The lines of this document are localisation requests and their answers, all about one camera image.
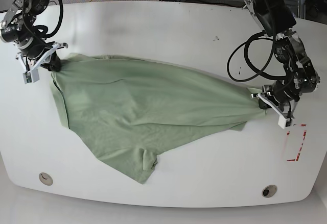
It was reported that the green t-shirt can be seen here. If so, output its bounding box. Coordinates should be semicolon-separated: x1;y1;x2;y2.
51;54;266;184

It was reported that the left table cable grommet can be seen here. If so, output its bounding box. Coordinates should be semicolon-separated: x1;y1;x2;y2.
39;172;53;186

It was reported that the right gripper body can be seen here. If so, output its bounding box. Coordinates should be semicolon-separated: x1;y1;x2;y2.
15;40;53;58

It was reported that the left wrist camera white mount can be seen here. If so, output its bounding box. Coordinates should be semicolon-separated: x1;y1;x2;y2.
257;93;294;129

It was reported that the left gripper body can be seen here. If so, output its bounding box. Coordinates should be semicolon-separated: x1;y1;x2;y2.
251;81;300;114

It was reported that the right table cable grommet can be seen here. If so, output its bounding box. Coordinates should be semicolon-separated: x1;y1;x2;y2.
262;185;277;198

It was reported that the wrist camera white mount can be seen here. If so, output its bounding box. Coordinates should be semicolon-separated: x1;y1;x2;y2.
257;93;294;129
16;42;67;84

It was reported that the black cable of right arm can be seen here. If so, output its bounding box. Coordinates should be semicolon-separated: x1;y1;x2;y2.
20;0;64;41

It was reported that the table cable grommet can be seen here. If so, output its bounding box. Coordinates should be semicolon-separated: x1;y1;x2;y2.
262;185;277;198
39;172;53;186

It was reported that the red tape rectangle marking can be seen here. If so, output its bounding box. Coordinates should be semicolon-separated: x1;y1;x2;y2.
283;123;308;162

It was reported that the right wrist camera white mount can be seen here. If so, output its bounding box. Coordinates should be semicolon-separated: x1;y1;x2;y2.
16;42;67;84

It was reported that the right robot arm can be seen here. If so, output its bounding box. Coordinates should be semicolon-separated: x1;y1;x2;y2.
1;0;67;72

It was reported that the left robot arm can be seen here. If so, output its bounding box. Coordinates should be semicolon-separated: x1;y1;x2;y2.
244;0;320;117

